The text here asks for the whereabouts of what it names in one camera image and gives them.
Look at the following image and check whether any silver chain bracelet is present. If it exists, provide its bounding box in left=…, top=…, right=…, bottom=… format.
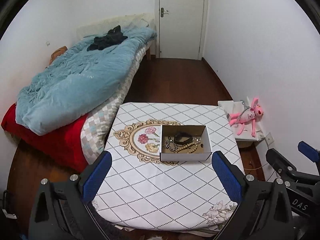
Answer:
left=163, top=135, right=177, bottom=153

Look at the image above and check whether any red blanket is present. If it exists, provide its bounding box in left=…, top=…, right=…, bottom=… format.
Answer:
left=1, top=104, right=88, bottom=172

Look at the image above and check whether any checkered bed sheet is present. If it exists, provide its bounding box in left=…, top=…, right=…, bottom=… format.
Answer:
left=80, top=42, right=151, bottom=164

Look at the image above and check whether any patterned white tablecloth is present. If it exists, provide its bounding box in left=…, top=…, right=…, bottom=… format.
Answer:
left=92, top=102, right=242, bottom=233

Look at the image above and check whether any pink plush toy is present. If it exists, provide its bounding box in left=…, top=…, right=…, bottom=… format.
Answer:
left=228, top=98, right=264, bottom=138

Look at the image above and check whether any white cardboard box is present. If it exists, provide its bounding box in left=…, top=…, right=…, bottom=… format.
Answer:
left=159, top=125, right=212, bottom=163

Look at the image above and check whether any white bag under toy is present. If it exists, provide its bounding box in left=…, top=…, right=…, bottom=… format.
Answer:
left=218, top=97, right=265, bottom=142

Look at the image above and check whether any light blue duvet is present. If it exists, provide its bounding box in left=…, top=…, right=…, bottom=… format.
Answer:
left=15, top=27, right=157, bottom=135

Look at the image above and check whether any black clothing on bed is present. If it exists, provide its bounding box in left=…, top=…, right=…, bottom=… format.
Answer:
left=87, top=25, right=128, bottom=51

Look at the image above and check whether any white door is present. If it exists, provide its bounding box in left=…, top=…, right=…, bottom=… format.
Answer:
left=155, top=0, right=208, bottom=60

